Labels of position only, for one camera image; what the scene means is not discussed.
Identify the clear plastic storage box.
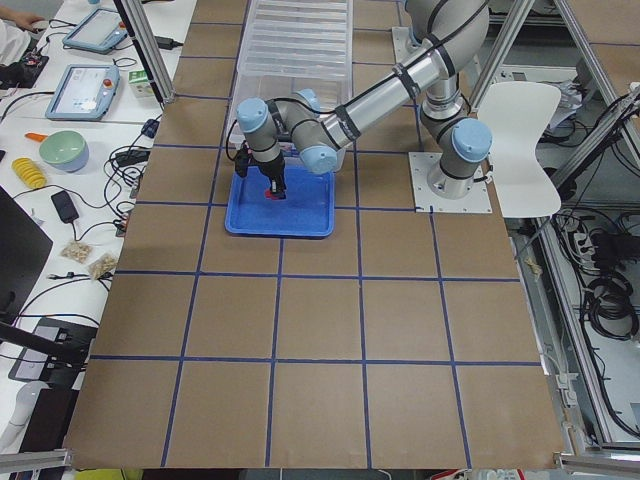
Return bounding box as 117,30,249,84
227,75,351,175

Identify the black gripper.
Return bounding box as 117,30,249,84
258,153,286,193

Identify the green bowl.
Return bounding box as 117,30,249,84
39,130,89,173

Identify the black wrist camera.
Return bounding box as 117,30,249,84
233,142,251,178

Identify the yellow ridged toy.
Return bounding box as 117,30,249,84
11,157,47,190

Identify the aluminium frame post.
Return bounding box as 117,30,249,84
113,0,175,106

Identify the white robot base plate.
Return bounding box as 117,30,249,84
408,152,492,214

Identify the snack bag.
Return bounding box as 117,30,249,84
87,253,118,280
60,240,93,264

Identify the far teach pendant tablet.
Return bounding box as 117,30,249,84
62,8,127,54

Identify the white plastic chair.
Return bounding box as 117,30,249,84
477,81,561,218

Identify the blue plastic tray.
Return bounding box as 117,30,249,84
225,165,335,238

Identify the near teach pendant tablet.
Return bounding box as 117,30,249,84
45,64,120,121

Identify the green white carton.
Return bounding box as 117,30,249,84
127,70,154,98

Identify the snack bag left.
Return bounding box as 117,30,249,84
60,240,93,264

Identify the black power adapter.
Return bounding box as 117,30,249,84
51,191,79,224

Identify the clear plastic box lid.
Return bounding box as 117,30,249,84
238,0,353,81

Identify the teach pendant tablet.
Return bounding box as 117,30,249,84
45,64,120,121
62,8,127,54

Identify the snack bag right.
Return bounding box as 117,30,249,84
87,253,118,280

